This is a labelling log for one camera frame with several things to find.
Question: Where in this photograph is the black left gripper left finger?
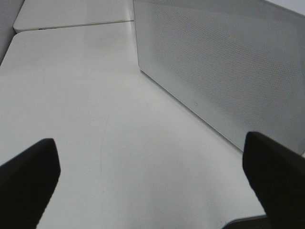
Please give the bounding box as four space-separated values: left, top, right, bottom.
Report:
0 138 61 229

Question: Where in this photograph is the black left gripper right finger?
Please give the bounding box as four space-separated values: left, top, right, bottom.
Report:
242 132 305 229

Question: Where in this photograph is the white microwave door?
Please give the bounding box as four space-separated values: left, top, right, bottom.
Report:
133 0 305 155

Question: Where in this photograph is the white adjacent table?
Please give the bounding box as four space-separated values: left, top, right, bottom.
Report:
13 0 134 33

